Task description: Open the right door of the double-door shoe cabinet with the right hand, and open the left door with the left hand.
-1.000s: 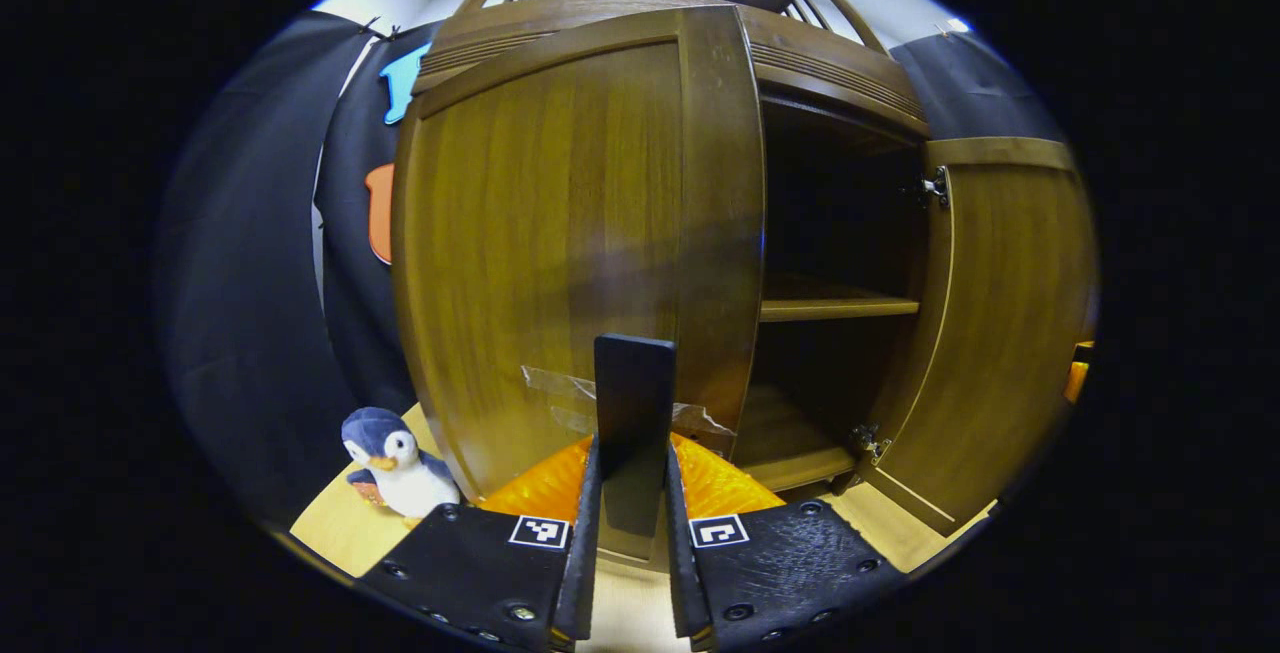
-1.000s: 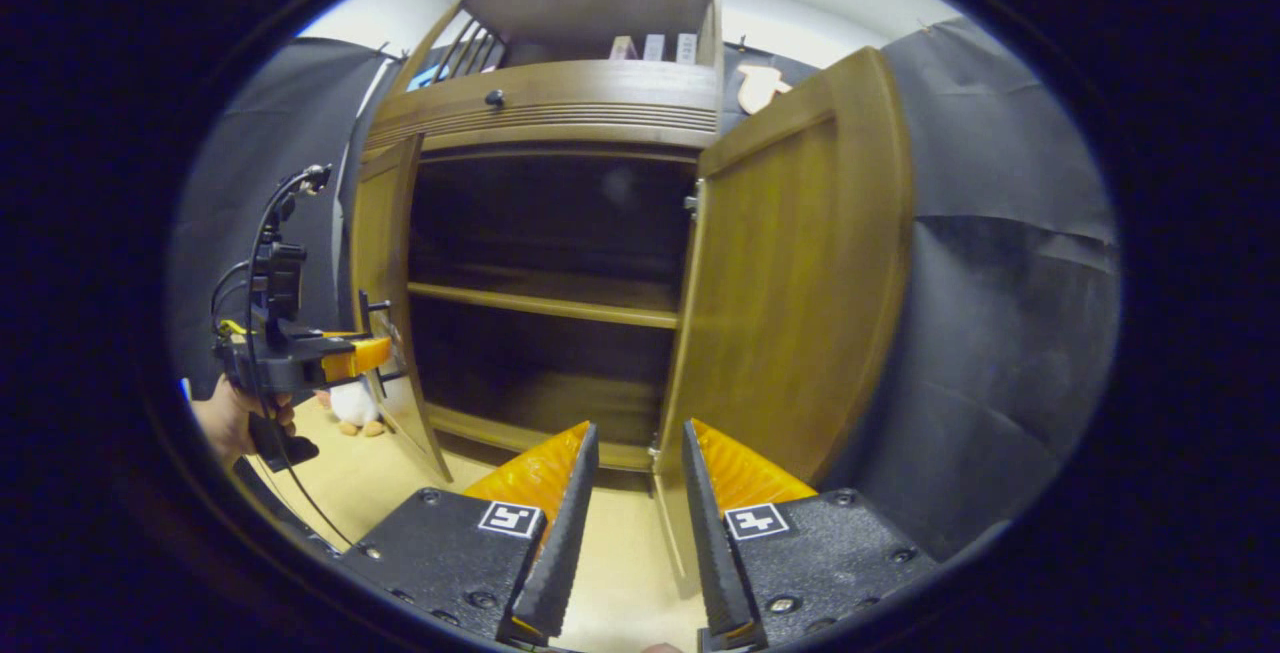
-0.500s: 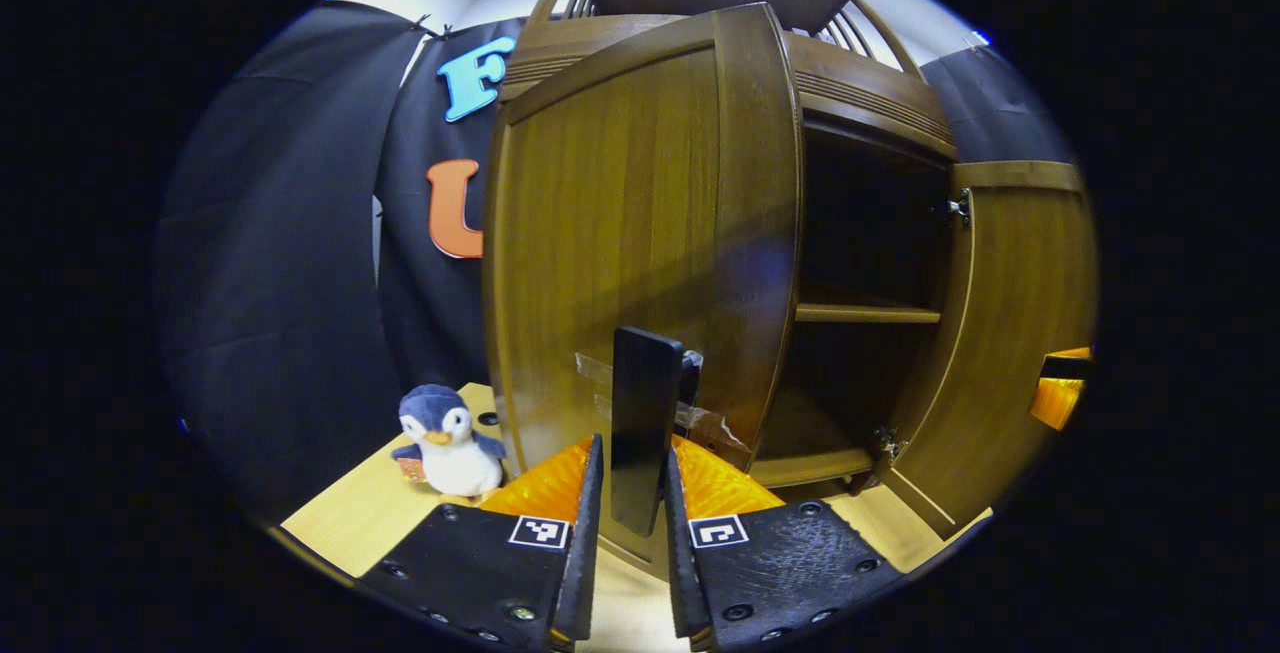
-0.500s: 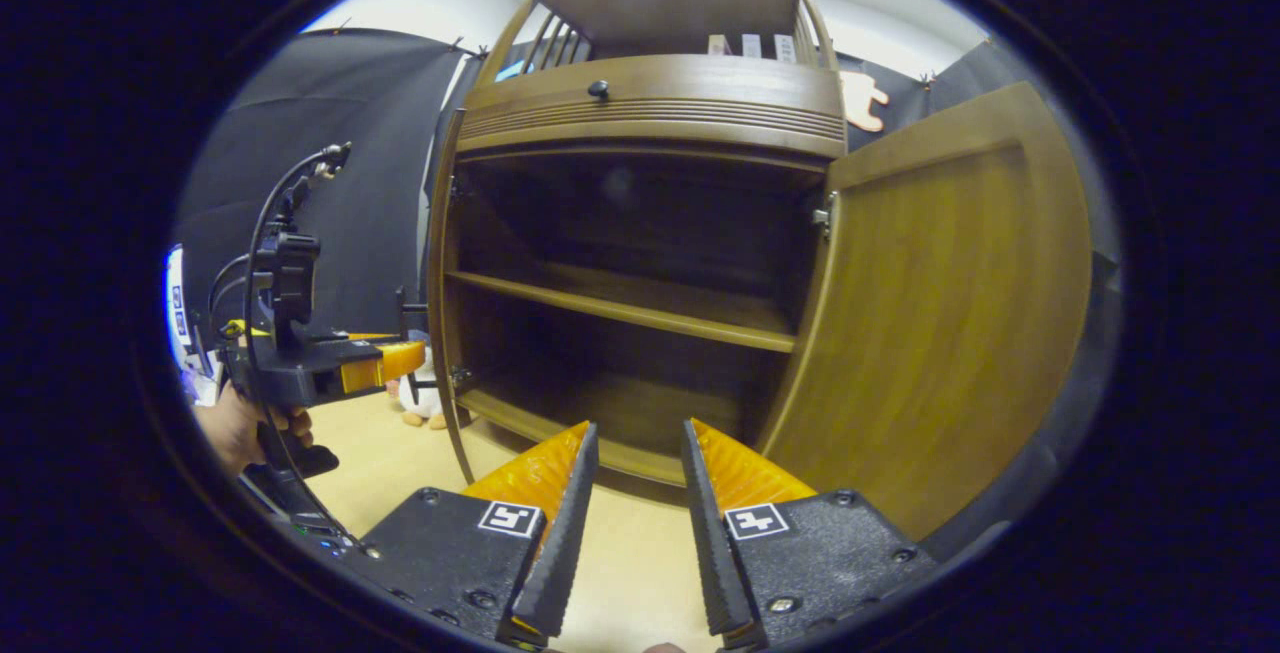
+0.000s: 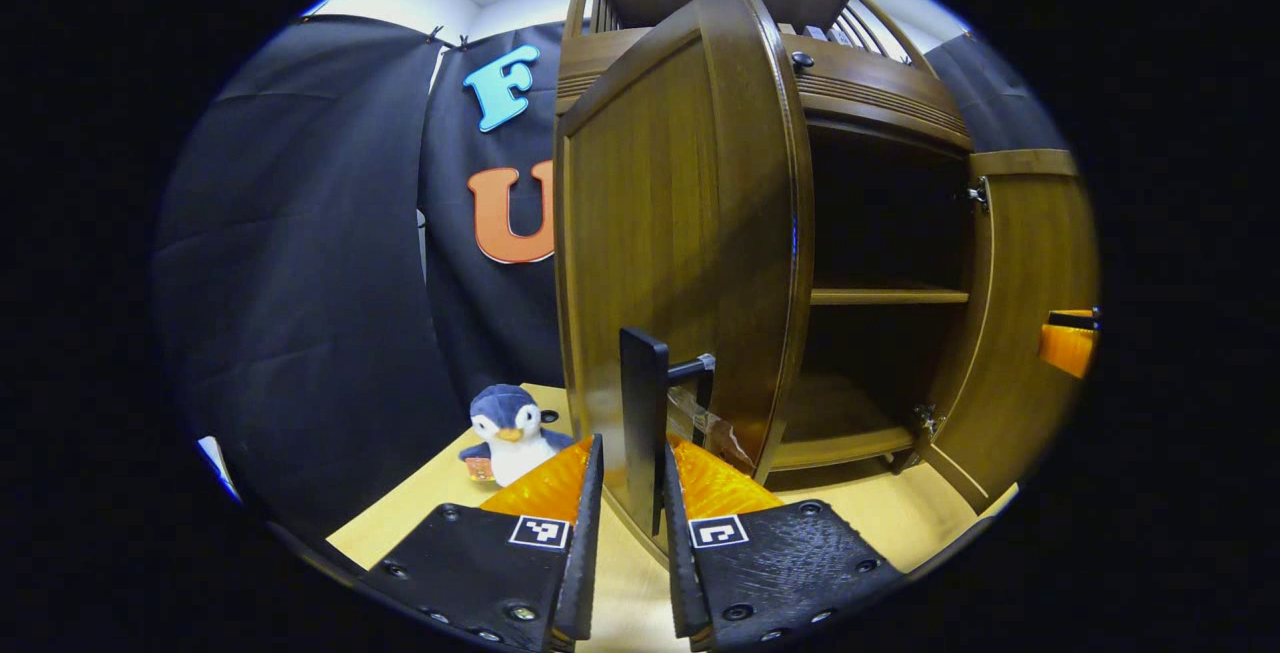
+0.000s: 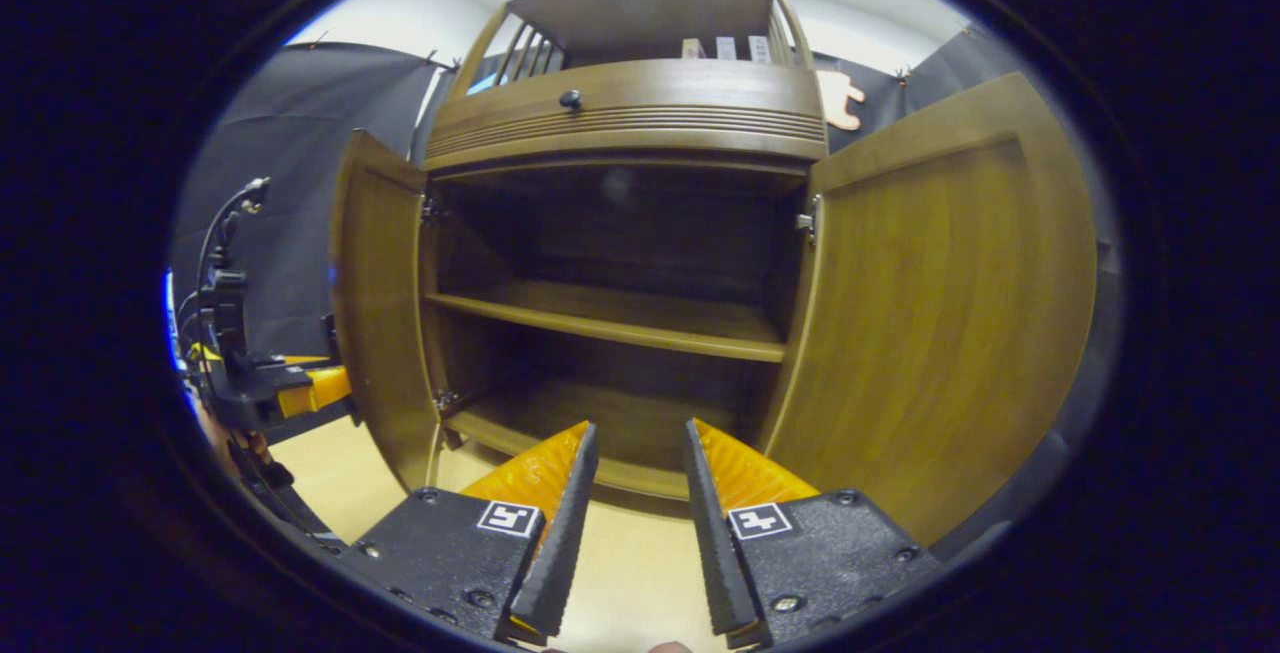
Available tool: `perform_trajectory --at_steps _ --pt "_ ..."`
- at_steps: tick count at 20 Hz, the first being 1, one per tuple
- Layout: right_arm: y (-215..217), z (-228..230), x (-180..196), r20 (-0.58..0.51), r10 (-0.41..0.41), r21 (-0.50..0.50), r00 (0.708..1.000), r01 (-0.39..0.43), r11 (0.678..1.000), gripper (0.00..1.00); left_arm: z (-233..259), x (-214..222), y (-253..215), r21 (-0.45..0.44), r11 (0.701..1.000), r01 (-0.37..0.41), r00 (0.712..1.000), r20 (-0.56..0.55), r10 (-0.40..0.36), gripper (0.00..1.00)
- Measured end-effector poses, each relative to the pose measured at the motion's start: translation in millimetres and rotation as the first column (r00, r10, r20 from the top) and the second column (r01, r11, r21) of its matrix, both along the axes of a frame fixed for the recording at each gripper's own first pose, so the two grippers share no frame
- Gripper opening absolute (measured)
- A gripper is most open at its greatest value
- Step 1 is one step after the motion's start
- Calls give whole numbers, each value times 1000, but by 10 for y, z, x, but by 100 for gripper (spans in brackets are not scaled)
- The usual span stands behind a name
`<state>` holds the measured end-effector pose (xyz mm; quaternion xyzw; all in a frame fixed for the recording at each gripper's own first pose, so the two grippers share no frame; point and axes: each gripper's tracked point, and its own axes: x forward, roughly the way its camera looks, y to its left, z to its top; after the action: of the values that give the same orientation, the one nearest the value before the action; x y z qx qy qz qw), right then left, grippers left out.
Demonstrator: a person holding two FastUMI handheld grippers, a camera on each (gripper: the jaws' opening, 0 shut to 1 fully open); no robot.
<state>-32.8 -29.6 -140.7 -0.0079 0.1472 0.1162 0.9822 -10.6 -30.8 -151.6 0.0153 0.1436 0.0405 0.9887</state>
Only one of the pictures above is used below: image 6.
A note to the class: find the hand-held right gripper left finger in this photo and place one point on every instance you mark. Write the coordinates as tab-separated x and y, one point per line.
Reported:
565	553

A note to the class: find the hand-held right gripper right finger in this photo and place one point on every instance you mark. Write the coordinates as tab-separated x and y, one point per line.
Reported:
712	553

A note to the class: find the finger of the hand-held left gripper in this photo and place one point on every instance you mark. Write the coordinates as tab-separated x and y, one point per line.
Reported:
255	393
305	360

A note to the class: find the wooden shoe cabinet door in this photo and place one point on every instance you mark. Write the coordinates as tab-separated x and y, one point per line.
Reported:
380	313
940	313

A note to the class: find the wooden double-door shoe cabinet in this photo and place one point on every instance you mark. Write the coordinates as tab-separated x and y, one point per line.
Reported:
620	233

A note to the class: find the metal door hinge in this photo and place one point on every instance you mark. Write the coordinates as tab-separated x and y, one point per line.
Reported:
806	221
431	209
446	400

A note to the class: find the wooden inner shelf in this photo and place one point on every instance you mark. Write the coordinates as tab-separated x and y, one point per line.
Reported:
620	318

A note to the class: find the round black drawer knob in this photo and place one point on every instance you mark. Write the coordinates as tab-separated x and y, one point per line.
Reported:
570	99

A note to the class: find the wooden ribbed drawer front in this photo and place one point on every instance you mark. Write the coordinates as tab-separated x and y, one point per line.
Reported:
680	93

